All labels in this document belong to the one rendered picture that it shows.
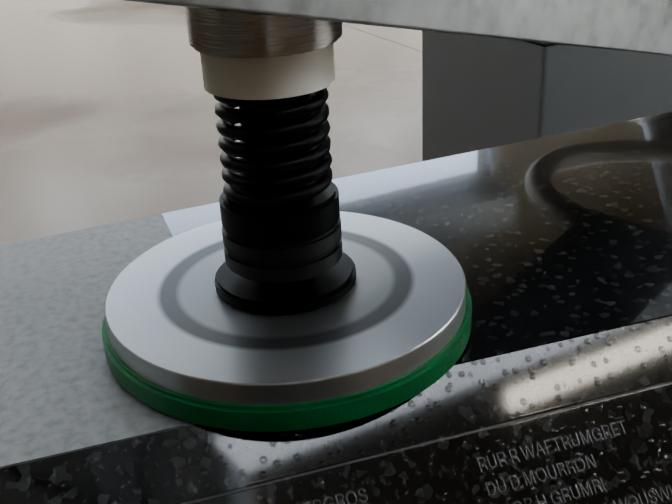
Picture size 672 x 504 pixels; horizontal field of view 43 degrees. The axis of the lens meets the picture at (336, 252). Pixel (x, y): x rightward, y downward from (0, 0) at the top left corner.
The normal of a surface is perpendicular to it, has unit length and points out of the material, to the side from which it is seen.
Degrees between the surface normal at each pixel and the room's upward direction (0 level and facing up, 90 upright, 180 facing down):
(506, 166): 0
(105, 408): 0
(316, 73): 90
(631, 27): 90
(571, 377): 45
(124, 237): 0
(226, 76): 90
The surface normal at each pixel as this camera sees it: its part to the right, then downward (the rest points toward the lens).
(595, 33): 0.67, 0.30
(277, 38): 0.24, 0.42
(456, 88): -0.89, 0.24
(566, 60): 0.46, 0.37
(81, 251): -0.04, -0.90
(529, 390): 0.18, -0.35
